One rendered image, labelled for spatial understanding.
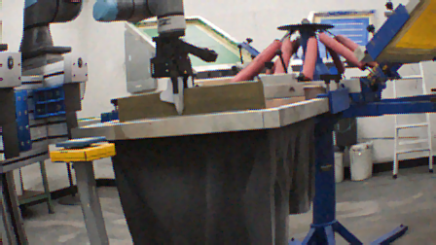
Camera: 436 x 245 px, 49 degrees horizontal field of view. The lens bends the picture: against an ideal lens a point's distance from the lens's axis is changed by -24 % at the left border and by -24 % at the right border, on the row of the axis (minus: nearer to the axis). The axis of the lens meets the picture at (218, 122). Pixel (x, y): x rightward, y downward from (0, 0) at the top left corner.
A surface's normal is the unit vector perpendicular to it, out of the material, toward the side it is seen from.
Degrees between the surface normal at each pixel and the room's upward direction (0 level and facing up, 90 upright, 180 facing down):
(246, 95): 88
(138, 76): 90
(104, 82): 90
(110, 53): 90
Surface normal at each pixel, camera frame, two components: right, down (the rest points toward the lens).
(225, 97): -0.42, 0.07
